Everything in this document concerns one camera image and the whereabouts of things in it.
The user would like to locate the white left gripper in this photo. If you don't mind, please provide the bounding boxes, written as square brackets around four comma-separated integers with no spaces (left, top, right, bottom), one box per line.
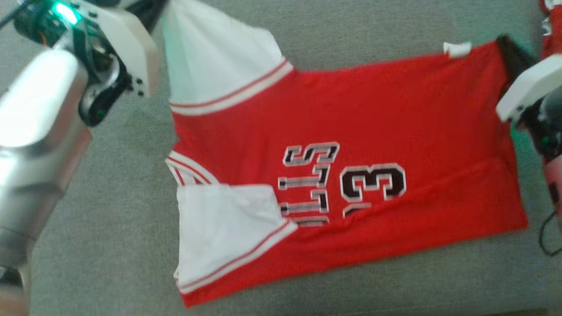
[12,0,171,129]

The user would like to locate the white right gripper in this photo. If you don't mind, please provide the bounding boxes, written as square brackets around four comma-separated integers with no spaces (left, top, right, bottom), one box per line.
[495,35,562,159]

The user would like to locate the red and white basketball jersey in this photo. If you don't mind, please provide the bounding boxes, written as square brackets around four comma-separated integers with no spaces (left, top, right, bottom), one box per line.
[160,0,530,308]

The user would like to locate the large grey sofa seat cushion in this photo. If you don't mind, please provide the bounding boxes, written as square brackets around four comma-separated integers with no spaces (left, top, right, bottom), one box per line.
[0,0,562,316]

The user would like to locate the thin black cable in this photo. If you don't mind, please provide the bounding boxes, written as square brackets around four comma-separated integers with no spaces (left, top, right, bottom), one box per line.
[538,210,562,258]

